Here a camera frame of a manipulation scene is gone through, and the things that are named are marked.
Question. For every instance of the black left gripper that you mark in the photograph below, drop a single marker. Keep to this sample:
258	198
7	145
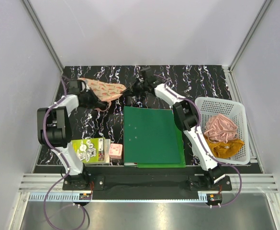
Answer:
96	102

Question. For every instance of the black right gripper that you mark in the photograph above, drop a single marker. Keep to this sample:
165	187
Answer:
132	89

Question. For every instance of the pink floral mesh laundry bag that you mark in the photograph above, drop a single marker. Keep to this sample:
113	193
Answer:
106	92

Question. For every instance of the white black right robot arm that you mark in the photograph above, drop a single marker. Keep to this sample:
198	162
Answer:
187	119

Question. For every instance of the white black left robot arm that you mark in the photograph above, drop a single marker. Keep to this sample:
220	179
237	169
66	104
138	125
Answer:
54	131

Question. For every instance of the lime green illustrated book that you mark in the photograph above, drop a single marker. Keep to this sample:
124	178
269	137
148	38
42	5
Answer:
92	151

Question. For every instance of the small pink box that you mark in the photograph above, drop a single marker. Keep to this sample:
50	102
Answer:
116	151

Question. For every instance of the white perforated plastic basket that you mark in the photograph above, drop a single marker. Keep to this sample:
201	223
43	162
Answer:
235	111

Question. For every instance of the light green folder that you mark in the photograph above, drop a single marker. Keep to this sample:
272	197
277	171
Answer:
160	142

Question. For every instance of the pink lace garment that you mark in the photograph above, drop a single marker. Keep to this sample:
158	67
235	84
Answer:
220	128

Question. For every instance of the mustard yellow garment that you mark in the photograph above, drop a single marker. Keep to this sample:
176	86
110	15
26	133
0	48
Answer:
225	150

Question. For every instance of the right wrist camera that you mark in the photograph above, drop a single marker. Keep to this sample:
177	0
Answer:
147	75

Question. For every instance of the dark green ring binder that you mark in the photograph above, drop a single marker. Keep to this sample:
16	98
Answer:
133	119

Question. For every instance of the white slotted cable duct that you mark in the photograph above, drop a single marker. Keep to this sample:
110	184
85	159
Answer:
126	196

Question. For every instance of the aluminium rail crossbar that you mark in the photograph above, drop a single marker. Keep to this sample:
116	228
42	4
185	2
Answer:
251	183

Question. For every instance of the left aluminium frame post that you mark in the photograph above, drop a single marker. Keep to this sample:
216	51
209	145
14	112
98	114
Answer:
39	27

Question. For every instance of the aluminium frame post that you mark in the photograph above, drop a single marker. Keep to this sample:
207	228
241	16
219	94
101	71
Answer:
259	17
39	27

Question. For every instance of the right aluminium frame post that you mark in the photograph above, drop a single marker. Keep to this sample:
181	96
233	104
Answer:
259	17

